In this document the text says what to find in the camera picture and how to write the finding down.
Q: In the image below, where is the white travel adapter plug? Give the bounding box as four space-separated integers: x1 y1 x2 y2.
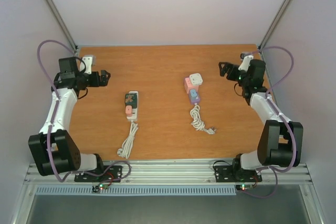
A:
189 73 203 87

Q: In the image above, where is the green cube plug adapter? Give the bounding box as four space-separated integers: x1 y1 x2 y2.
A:
124 93 138 109

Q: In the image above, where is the pink cube socket adapter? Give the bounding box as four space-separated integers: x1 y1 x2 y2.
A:
184 77 195 94

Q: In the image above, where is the pink charger plug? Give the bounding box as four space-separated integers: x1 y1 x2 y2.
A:
125 105 133 117

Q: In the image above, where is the purple power strip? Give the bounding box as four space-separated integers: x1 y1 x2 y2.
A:
188 89 200 105

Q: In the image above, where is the white power strip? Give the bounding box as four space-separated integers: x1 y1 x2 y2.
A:
124 91 139 121

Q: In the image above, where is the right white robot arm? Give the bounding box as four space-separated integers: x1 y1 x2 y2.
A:
218 55 303 181

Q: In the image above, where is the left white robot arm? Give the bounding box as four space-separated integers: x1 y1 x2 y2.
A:
28 55 111 181

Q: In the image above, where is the blue charger plug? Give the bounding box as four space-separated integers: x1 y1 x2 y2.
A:
189 89 198 100

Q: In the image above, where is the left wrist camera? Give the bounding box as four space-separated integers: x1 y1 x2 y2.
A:
79 55 96 74

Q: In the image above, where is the purple strip white cable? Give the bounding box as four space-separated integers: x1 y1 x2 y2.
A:
190 104 218 135

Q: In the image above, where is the white power strip cable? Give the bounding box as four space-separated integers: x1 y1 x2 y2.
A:
116 121 139 159

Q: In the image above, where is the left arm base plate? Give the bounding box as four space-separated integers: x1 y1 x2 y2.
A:
74 165 123 183

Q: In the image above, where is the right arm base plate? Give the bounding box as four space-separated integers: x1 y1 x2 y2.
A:
212 158 262 183

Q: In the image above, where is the aluminium rail frame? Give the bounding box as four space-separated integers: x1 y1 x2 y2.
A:
12 159 326 223

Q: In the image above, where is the right frame post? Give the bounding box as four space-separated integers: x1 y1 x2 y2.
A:
258 0 292 49

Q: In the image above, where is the frame post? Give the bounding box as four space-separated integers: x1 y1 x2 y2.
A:
45 0 78 51
258 0 292 49

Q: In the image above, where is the blue slotted cable duct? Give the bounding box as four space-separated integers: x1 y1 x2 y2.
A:
35 185 236 196

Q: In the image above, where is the left frame post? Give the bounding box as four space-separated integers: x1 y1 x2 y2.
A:
45 0 78 51

